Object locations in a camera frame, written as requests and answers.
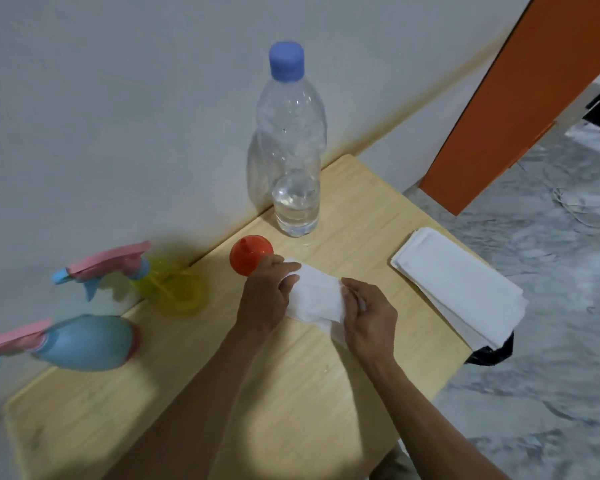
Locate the black plastic bag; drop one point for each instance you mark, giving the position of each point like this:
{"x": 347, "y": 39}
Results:
{"x": 495, "y": 352}

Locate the person's right hand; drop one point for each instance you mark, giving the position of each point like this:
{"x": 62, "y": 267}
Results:
{"x": 372, "y": 324}

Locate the orange plastic funnel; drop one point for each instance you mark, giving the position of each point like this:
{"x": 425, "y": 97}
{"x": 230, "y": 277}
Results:
{"x": 247, "y": 254}

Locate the person's trouser leg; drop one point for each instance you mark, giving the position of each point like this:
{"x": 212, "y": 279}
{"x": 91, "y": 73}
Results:
{"x": 400, "y": 464}

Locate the person's right thumb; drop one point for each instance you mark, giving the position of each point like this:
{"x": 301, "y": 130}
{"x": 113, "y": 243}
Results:
{"x": 352, "y": 304}

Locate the clear bottle with blue cap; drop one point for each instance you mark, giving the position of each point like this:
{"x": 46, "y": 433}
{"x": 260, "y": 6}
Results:
{"x": 292, "y": 144}

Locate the person's left forearm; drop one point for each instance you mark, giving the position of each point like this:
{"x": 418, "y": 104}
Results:
{"x": 200, "y": 404}

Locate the person's left hand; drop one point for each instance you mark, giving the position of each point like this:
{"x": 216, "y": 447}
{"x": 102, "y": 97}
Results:
{"x": 262, "y": 302}

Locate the white paper tissue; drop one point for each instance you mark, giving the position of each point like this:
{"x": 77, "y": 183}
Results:
{"x": 317, "y": 297}

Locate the person's right forearm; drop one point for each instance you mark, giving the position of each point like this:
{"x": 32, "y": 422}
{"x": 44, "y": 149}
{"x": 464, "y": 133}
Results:
{"x": 425, "y": 419}

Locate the orange door panel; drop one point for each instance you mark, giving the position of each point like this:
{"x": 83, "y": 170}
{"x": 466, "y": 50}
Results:
{"x": 510, "y": 104}

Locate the person's left thumb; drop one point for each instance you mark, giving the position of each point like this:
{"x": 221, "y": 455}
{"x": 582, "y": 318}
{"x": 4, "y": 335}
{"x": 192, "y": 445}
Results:
{"x": 289, "y": 280}

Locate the blue spray bottle pink trigger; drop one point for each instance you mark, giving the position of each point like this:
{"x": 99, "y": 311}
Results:
{"x": 85, "y": 344}

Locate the yellow spray bottle pink trigger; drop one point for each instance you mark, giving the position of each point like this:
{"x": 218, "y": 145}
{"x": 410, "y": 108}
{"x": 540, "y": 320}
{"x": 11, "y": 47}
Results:
{"x": 170, "y": 287}

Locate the stack of white tissues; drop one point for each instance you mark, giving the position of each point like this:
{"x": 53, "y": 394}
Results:
{"x": 460, "y": 287}

